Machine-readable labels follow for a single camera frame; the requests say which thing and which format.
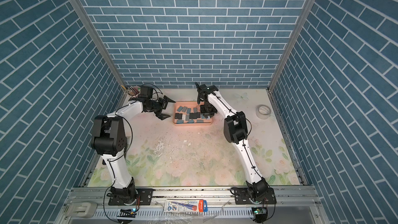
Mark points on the pink metal pencil bucket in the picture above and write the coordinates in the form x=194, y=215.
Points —
x=133, y=90

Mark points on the red blue pen package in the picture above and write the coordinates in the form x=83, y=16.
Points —
x=186, y=206

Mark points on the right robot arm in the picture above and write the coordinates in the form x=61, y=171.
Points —
x=236, y=133

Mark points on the black eraser with print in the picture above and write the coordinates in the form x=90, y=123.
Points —
x=195, y=115

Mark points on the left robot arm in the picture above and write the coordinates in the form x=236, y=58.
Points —
x=112, y=134

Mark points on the tape roll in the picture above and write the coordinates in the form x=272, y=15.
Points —
x=263, y=112

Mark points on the pink storage tray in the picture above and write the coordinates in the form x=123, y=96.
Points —
x=189, y=113

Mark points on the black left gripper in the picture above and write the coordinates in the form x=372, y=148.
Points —
x=160, y=115

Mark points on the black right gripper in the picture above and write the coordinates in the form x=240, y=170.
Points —
x=210, y=115

